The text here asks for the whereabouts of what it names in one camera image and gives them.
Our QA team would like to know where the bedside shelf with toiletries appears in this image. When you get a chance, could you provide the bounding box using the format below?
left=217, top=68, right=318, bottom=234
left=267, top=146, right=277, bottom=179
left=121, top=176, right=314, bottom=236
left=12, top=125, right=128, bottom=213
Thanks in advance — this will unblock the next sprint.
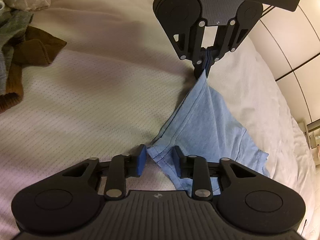
left=298, top=119, right=319, bottom=166

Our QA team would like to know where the white bed duvet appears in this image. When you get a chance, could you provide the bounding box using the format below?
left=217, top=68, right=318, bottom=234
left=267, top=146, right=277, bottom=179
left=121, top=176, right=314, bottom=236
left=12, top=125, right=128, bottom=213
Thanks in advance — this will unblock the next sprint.
left=1, top=0, right=319, bottom=239

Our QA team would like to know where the light blue t-shirt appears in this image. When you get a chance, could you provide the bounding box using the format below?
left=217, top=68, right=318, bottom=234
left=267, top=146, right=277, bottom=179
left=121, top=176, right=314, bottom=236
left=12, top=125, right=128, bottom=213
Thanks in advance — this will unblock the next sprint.
left=147, top=73, right=270, bottom=192

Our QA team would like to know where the white sliding wardrobe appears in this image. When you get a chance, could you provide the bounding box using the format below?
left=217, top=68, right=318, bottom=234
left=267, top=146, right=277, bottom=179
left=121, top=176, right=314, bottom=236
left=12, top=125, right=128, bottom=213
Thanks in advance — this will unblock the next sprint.
left=250, top=0, right=319, bottom=124

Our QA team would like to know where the brown knitted garment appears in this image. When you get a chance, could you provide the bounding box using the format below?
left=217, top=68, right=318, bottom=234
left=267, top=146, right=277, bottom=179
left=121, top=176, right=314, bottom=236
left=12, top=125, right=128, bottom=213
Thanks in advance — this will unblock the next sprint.
left=1, top=26, right=67, bottom=113

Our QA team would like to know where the grey green garment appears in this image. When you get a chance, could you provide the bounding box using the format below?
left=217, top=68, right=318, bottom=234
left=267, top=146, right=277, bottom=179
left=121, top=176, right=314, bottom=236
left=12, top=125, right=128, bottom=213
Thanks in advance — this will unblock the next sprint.
left=1, top=9, right=33, bottom=95

